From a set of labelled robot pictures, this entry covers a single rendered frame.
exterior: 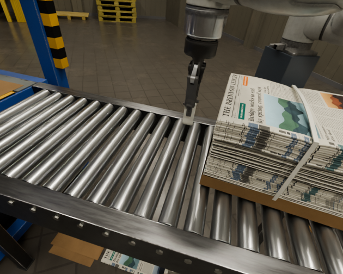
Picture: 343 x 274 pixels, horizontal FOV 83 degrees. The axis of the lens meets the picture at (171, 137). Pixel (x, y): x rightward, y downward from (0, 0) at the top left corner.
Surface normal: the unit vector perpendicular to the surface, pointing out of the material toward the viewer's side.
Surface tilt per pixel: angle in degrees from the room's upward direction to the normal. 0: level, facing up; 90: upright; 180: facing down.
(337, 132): 1
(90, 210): 0
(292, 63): 90
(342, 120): 2
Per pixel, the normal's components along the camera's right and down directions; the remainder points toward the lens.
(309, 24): -0.66, 0.45
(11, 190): 0.09, -0.77
